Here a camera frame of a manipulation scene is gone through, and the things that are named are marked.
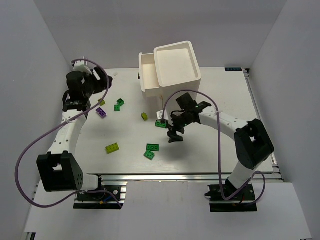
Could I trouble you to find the green lego plate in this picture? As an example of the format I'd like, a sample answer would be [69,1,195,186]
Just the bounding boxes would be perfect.
[155,120,167,129]

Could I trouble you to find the green lego plate two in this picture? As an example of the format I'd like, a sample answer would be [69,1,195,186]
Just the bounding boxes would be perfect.
[146,143,160,152]

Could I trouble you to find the green sloped lego brick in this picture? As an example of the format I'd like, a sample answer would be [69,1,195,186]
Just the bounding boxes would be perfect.
[143,150,155,160]

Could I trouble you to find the green small lego brick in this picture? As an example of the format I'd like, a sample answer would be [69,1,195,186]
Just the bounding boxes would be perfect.
[116,98,125,107]

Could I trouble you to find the green square lego brick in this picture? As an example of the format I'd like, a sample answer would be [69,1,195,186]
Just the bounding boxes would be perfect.
[114,104,121,112]

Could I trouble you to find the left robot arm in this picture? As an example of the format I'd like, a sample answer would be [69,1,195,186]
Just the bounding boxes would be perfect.
[36,67,112,192]

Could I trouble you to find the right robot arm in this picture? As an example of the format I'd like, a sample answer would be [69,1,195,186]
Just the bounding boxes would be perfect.
[166,90,275,201]

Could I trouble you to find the lime lego brick far left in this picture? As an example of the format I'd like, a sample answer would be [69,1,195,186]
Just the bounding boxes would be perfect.
[98,99,106,106]

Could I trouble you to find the lime small lego brick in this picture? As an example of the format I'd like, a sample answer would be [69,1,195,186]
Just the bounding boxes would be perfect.
[141,112,148,121]

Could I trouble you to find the purple flat lego brick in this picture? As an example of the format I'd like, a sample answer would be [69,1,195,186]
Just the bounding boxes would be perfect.
[95,107,107,119]

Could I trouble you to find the lime long lego brick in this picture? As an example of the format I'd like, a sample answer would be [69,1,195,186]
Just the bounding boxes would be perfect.
[105,143,120,154]

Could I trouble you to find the blue corner sticker right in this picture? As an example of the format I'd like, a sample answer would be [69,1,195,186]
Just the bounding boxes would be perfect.
[224,67,243,72]

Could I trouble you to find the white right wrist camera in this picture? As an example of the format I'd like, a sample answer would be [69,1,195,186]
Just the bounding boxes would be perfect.
[156,110,169,121]

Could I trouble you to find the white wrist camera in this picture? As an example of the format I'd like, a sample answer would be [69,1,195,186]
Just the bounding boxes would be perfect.
[72,59,89,72]
[156,110,169,121]

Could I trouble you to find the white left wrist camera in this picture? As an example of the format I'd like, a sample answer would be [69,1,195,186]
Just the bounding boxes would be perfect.
[72,59,89,72]

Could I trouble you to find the aluminium table front rail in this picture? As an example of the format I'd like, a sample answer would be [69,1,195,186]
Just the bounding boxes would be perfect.
[100,173,283,182]

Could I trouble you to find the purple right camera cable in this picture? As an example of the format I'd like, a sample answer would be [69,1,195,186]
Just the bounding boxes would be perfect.
[163,90,266,205]

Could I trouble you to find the purple camera cable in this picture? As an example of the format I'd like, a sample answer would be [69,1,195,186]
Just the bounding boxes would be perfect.
[163,90,266,205]
[14,58,123,209]

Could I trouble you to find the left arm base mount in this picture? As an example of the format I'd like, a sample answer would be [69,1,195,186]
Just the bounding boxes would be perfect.
[73,176,127,210]

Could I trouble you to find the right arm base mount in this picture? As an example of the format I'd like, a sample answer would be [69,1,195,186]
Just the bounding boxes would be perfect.
[204,184,258,213]

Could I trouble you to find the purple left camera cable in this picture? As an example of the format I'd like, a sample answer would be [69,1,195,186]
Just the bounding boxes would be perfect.
[14,58,123,209]

